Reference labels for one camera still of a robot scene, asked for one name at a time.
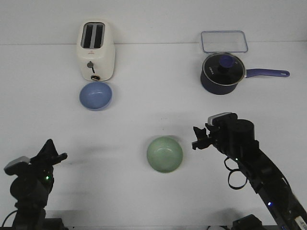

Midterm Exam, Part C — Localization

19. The clear plastic food container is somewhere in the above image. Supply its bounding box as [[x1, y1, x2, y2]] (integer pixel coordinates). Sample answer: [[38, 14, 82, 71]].
[[201, 31, 248, 54]]

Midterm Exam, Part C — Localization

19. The glass pot lid blue knob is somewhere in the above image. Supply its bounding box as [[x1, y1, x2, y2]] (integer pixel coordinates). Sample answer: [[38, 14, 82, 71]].
[[202, 53, 246, 86]]

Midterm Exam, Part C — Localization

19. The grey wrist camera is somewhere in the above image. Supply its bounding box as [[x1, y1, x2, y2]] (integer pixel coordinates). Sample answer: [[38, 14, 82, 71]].
[[4, 156, 30, 175], [207, 112, 232, 126]]

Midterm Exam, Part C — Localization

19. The green plastic bowl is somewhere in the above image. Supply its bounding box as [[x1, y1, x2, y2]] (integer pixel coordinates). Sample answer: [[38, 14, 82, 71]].
[[146, 136, 183, 173]]

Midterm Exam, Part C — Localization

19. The cream white toaster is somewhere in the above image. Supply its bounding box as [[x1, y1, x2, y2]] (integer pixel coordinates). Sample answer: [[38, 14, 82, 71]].
[[76, 19, 115, 81]]

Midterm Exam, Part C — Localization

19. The dark blue saucepan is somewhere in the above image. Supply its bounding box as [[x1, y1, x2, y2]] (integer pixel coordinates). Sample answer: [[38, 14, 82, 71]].
[[200, 52, 290, 95]]

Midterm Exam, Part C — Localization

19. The blue plastic bowl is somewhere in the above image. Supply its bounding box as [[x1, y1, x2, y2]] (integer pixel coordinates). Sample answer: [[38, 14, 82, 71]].
[[79, 81, 113, 111]]

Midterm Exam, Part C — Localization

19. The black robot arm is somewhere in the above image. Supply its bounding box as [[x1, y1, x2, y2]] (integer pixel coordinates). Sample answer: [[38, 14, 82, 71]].
[[4, 153, 68, 230], [47, 112, 307, 230]]

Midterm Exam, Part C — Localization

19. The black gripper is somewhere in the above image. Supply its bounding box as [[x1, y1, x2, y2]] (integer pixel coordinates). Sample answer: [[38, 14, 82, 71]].
[[30, 139, 68, 187], [192, 115, 237, 150]]

